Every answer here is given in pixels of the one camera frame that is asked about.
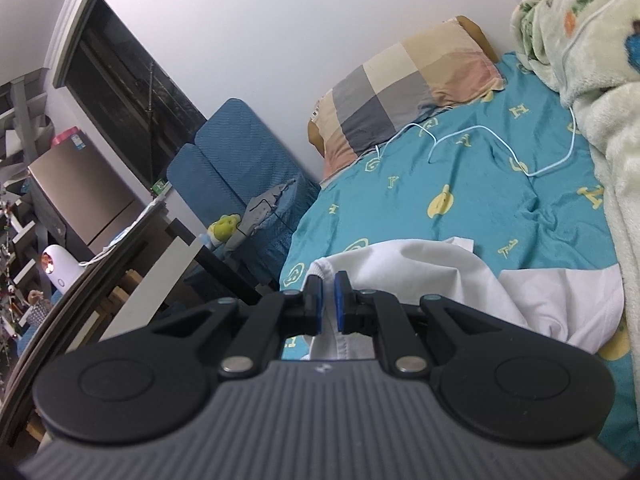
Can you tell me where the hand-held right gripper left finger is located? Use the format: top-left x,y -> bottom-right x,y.
150,275 -> 324,379

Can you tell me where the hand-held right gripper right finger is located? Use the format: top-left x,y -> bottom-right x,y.
334,270 -> 506,379

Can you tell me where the white t-shirt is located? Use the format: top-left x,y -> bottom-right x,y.
306,236 -> 626,361

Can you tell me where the black stand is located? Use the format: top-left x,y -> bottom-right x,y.
197,247 -> 273,303

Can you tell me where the green plush toy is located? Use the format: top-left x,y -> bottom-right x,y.
206,214 -> 241,248

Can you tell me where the white desk panel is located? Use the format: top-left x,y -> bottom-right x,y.
100,237 -> 203,343

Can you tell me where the blue padded chair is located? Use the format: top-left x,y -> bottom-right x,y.
166,98 -> 321,291

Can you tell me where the teal printed bed sheet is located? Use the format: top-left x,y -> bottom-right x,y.
279,51 -> 640,466

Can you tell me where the checkered pillow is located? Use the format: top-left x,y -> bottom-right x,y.
307,16 -> 506,181

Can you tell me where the white round appliance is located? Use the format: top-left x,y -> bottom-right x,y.
41,245 -> 83,293

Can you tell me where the dark window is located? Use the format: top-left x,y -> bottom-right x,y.
52,0 -> 208,191

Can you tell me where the pink box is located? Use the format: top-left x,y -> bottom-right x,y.
51,126 -> 86,148

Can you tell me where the green printed fleece blanket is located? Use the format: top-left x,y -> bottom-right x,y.
509,0 -> 640,356

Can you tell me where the grey shelf unit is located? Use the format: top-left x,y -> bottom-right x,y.
0,75 -> 51,341

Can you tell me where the white cable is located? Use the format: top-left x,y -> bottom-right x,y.
372,0 -> 640,178

